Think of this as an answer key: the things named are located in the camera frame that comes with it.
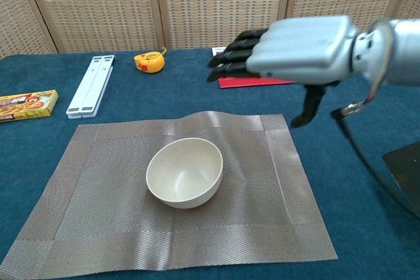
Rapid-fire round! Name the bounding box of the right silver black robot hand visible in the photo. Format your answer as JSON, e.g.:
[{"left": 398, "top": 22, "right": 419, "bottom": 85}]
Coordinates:
[{"left": 205, "top": 15, "right": 360, "bottom": 129}]

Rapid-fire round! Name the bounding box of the white bowl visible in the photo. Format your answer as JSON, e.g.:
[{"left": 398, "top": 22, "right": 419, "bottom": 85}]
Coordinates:
[{"left": 145, "top": 138, "right": 224, "bottom": 210}]

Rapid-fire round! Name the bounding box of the gray woven placemat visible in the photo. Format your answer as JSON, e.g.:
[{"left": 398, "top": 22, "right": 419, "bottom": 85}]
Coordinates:
[{"left": 0, "top": 111, "right": 339, "bottom": 280}]

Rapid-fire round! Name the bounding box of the white red desk calendar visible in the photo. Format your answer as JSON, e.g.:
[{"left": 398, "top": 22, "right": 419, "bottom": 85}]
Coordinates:
[{"left": 211, "top": 46, "right": 296, "bottom": 89}]

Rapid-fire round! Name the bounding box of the yellow tape measure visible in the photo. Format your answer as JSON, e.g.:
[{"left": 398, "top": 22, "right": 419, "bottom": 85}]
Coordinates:
[{"left": 133, "top": 47, "right": 168, "bottom": 74}]

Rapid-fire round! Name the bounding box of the black cardboard box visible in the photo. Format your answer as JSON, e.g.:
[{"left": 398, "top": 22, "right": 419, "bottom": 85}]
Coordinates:
[{"left": 381, "top": 140, "right": 420, "bottom": 218}]

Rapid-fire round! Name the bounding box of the white folding stand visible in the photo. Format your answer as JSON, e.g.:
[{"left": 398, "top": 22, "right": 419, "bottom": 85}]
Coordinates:
[{"left": 66, "top": 54, "right": 116, "bottom": 119}]

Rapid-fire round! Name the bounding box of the yellow curry roux box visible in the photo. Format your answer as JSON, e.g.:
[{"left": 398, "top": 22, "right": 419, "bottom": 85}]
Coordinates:
[{"left": 0, "top": 89, "right": 60, "bottom": 123}]

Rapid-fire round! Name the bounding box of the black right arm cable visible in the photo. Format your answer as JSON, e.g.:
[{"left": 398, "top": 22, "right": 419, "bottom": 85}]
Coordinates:
[{"left": 331, "top": 106, "right": 420, "bottom": 219}]

